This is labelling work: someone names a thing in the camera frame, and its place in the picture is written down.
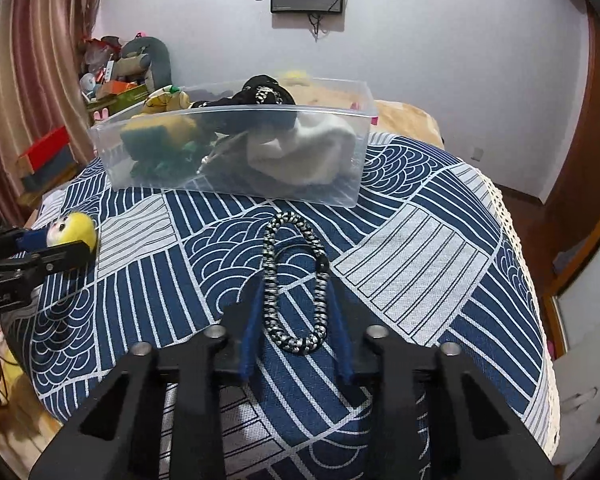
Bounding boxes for green knit glove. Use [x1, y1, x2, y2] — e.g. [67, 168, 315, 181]
[130, 141, 216, 182]

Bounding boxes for yellow plush doll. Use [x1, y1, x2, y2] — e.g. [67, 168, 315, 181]
[45, 211, 100, 254]

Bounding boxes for white sliding door heart stickers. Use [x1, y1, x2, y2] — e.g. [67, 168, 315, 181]
[550, 232, 600, 466]

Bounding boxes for yellow green plush toy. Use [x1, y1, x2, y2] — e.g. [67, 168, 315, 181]
[120, 87, 207, 157]

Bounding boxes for brown wooden door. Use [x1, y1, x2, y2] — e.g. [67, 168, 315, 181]
[542, 0, 600, 282]

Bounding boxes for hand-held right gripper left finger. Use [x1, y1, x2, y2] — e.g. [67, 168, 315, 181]
[29, 287, 269, 480]

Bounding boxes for green storage box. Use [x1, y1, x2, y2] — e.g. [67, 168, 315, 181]
[87, 82, 152, 122]

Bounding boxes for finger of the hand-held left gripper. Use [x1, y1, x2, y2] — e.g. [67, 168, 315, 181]
[0, 240, 94, 282]
[0, 227, 52, 262]

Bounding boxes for blue white patterned bedspread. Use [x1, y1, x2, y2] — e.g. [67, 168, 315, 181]
[2, 130, 562, 480]

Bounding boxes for red box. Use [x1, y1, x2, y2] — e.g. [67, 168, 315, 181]
[17, 125, 74, 174]

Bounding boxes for dark grey box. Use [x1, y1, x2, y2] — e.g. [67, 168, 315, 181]
[20, 160, 79, 194]

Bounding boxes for clear plastic storage bin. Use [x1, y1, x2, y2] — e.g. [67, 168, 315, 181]
[89, 77, 380, 209]

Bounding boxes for pile of toys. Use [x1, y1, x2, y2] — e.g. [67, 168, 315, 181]
[77, 35, 126, 102]

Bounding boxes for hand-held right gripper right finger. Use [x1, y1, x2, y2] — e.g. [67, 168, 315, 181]
[325, 275, 557, 480]

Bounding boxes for brown striped curtain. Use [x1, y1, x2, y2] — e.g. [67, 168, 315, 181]
[0, 0, 107, 222]

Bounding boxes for white cloth pouch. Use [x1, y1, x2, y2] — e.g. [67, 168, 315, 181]
[245, 110, 359, 187]

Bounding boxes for black knit cloth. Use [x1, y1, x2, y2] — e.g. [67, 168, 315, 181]
[190, 74, 301, 134]

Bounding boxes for grey plush toy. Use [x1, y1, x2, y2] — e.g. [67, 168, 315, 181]
[117, 37, 174, 94]

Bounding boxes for black white braided bracelet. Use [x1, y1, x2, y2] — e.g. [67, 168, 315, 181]
[262, 211, 330, 356]

